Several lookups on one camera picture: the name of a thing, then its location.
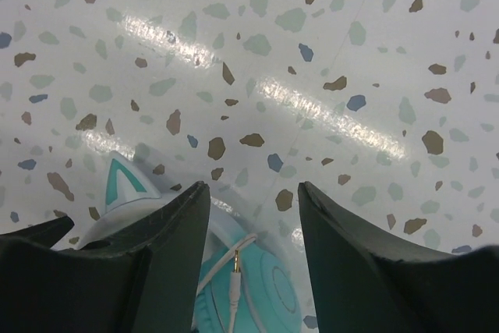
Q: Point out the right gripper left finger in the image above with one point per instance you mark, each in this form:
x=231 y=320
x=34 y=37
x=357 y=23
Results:
x=142 y=278

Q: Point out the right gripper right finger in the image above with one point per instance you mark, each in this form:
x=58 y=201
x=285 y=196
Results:
x=365 y=279

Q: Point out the teal cat-ear headphones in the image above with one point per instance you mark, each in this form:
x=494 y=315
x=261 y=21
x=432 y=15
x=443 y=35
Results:
x=242 y=287

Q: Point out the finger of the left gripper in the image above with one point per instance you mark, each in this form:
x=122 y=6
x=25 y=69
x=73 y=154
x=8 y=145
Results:
x=46 y=234

